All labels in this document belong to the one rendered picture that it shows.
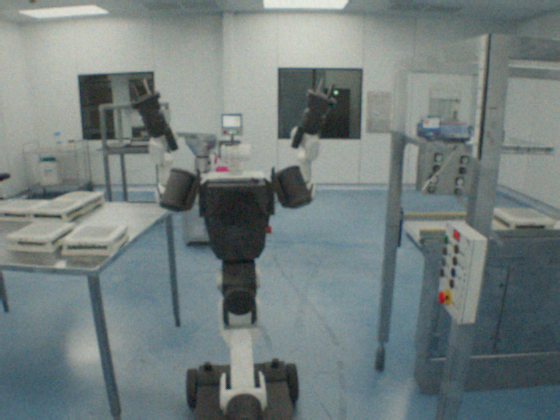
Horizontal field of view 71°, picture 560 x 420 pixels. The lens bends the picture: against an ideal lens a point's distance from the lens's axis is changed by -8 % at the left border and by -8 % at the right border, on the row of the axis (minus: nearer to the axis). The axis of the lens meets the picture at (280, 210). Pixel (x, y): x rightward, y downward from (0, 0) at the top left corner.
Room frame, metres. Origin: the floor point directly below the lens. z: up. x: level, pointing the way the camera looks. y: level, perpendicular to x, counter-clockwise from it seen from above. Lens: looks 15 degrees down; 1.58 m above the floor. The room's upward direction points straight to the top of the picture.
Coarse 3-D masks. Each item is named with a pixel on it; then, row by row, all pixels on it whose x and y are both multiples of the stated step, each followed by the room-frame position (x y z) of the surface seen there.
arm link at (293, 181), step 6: (288, 174) 1.59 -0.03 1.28; (294, 174) 1.59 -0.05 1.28; (300, 174) 1.60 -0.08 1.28; (282, 180) 1.60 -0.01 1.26; (288, 180) 1.58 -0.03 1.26; (294, 180) 1.58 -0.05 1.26; (300, 180) 1.58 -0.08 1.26; (282, 186) 1.60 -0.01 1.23; (288, 186) 1.57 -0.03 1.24; (294, 186) 1.57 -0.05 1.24; (300, 186) 1.57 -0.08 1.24; (306, 186) 1.59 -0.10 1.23; (288, 192) 1.57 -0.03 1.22; (294, 192) 1.56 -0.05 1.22; (300, 192) 1.55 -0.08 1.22; (306, 192) 1.57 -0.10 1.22; (288, 198) 1.57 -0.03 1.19; (294, 198) 1.55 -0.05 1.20
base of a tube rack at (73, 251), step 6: (120, 240) 1.87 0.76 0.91; (126, 240) 1.93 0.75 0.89; (72, 246) 1.78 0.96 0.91; (114, 246) 1.79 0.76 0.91; (66, 252) 1.73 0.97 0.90; (72, 252) 1.73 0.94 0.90; (78, 252) 1.73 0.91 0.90; (84, 252) 1.73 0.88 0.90; (90, 252) 1.73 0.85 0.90; (96, 252) 1.73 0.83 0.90; (102, 252) 1.74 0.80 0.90; (108, 252) 1.74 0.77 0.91; (114, 252) 1.76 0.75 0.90
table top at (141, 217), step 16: (96, 208) 2.56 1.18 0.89; (112, 208) 2.56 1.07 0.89; (128, 208) 2.55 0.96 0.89; (144, 208) 2.55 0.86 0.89; (160, 208) 2.55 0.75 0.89; (0, 224) 2.20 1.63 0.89; (16, 224) 2.20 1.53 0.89; (80, 224) 2.21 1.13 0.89; (96, 224) 2.21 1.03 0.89; (112, 224) 2.21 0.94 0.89; (128, 224) 2.21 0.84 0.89; (144, 224) 2.22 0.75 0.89; (0, 240) 1.92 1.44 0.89; (128, 240) 1.95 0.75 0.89; (0, 256) 1.70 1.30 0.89; (16, 256) 1.71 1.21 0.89; (32, 256) 1.71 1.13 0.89; (48, 256) 1.72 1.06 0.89; (64, 256) 1.72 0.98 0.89; (80, 256) 1.72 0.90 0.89; (96, 256) 1.73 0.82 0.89; (112, 256) 1.74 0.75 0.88; (32, 272) 1.61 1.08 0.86; (48, 272) 1.60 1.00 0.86; (64, 272) 1.59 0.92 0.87; (80, 272) 1.59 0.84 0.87; (96, 272) 1.59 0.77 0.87
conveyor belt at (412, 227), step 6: (408, 222) 2.07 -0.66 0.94; (414, 222) 2.07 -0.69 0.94; (420, 222) 2.07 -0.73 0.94; (426, 222) 2.07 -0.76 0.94; (432, 222) 2.07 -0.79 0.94; (438, 222) 2.07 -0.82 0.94; (444, 222) 2.07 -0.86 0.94; (558, 222) 2.06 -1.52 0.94; (408, 228) 2.01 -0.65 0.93; (414, 228) 1.97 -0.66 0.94; (420, 228) 1.97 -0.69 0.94; (426, 228) 1.97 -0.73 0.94; (432, 228) 1.97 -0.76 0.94; (438, 228) 1.97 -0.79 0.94; (444, 228) 1.97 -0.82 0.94; (492, 228) 1.97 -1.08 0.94; (498, 228) 1.97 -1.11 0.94; (414, 234) 1.91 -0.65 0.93; (414, 240) 1.91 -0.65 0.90
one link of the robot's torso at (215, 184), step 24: (240, 168) 1.59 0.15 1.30; (216, 192) 1.40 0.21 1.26; (240, 192) 1.70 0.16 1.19; (264, 192) 1.42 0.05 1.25; (216, 216) 1.40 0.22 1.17; (240, 216) 1.41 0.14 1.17; (264, 216) 1.42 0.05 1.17; (216, 240) 1.42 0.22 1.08; (240, 240) 1.43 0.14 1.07; (264, 240) 1.44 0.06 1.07
